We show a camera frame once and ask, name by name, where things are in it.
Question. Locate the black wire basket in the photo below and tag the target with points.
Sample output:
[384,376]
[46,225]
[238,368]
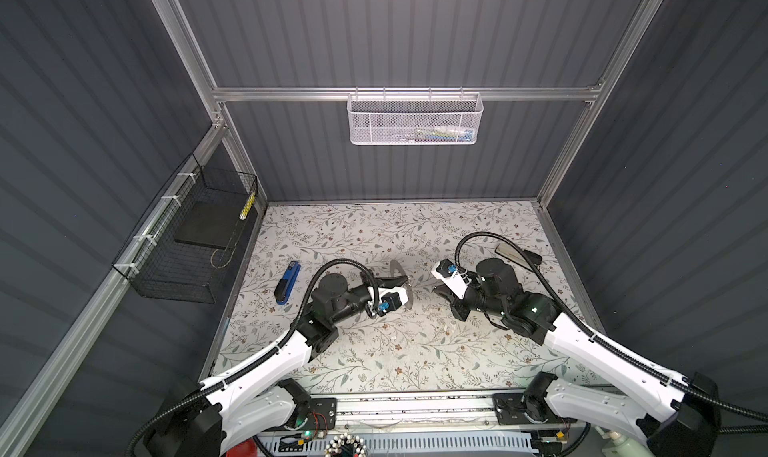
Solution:
[191,250]

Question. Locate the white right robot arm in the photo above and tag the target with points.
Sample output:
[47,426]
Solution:
[666,420]

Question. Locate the white perforated cable tray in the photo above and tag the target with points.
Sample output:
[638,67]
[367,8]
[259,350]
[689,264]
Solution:
[453,443]

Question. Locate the white wire mesh basket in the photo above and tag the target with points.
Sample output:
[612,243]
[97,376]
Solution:
[419,120]

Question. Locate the black pad in basket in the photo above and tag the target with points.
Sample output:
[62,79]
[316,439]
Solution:
[215,226]

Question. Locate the yellow marker pen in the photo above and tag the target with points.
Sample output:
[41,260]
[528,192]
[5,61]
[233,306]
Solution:
[248,205]

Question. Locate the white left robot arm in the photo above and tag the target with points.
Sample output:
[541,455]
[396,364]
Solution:
[223,411]

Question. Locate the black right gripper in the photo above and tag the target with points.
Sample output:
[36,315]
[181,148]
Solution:
[456,308]

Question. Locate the red round object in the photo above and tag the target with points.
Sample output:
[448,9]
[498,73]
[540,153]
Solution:
[247,448]

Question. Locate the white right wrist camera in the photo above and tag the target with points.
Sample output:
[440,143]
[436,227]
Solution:
[451,276]

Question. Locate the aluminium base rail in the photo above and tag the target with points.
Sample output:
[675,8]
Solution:
[427,411]

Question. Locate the blue stapler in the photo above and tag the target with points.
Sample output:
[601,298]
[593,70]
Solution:
[286,283]

